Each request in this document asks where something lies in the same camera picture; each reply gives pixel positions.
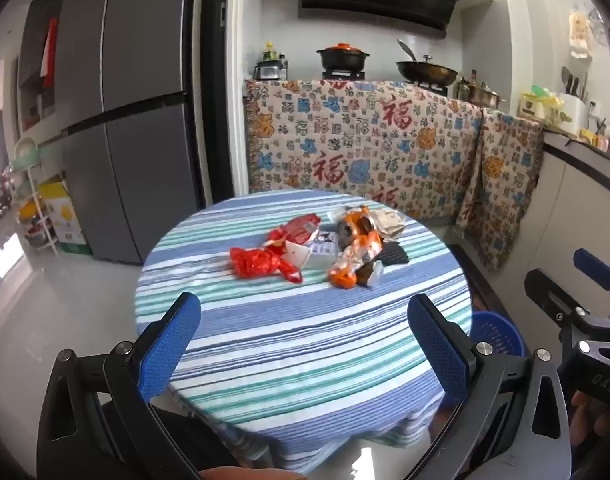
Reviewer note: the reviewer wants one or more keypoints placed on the orange snack bag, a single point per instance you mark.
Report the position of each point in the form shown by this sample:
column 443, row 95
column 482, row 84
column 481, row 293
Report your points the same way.
column 357, row 247

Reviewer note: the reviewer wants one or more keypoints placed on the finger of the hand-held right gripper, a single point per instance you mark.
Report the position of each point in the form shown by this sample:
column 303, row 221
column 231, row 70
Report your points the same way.
column 592, row 265
column 550, row 292

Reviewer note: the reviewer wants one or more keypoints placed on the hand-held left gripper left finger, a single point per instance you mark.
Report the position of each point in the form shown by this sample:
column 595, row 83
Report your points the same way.
column 167, row 347

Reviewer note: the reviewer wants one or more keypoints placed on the red plastic bag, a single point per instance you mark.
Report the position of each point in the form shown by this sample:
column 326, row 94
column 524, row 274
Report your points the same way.
column 252, row 262

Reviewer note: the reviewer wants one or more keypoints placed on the white knife block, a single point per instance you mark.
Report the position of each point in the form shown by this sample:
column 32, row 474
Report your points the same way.
column 572, row 105

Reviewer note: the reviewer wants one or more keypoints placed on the yellow cardboard box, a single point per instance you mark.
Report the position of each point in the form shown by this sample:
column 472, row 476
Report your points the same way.
column 65, row 215

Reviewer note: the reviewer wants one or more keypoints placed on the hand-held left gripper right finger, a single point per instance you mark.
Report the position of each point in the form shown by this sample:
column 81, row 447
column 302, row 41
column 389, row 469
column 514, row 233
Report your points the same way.
column 437, row 345

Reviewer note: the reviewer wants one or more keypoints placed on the black wrapper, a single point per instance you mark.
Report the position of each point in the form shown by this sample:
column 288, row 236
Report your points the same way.
column 392, row 256

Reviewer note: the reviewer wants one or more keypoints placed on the person's right hand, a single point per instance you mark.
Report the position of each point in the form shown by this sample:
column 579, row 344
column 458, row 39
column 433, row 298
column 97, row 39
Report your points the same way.
column 592, row 422

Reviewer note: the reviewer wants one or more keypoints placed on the large printed blanket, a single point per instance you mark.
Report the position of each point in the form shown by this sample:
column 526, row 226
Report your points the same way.
column 360, row 135

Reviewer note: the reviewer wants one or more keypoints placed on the white storage rack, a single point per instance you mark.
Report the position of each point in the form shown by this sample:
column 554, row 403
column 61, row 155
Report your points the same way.
column 35, row 200

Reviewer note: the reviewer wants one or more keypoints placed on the beige paper bag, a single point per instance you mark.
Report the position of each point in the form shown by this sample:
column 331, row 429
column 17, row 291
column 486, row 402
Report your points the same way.
column 390, row 221

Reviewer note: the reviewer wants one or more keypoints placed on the yellow hanging cloth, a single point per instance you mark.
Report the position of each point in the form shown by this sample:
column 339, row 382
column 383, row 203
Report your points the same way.
column 580, row 30

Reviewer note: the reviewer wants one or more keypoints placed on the yellow green containers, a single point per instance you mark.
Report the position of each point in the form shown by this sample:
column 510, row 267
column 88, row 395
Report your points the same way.
column 537, row 102

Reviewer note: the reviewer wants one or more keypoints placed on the round striped-cloth table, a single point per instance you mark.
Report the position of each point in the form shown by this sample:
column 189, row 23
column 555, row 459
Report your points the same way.
column 285, row 320

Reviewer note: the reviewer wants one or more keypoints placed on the black wok with lid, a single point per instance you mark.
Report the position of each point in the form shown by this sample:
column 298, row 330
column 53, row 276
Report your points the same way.
column 427, row 72

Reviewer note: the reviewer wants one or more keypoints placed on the red snack wrapper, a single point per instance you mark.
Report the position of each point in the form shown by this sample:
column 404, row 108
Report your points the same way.
column 297, row 227

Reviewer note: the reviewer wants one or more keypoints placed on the grey refrigerator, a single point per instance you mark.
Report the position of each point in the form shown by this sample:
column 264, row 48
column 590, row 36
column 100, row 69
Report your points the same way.
column 135, row 110

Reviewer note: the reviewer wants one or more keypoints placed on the white red yellow paper bag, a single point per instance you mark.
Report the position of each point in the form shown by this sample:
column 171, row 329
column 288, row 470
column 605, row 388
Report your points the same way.
column 299, row 256

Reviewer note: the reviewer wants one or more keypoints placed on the red hanging cloth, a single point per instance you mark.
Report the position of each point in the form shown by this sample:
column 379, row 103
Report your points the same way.
column 50, row 52

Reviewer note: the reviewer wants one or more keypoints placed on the steel pot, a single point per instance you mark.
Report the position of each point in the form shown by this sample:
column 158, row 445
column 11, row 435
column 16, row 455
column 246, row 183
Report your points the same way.
column 480, row 94

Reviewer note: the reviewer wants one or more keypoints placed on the gas stove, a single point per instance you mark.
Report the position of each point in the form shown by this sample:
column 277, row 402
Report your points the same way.
column 342, row 76

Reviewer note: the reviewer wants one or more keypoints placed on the black clay pot orange lid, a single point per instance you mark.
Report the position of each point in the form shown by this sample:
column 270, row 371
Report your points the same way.
column 342, row 57

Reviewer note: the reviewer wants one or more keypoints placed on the clear cartoon packet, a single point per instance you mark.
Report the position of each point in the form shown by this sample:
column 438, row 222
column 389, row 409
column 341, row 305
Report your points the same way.
column 322, row 247

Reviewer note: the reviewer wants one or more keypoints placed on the blue plastic basket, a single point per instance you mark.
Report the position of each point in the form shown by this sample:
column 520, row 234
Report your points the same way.
column 495, row 335

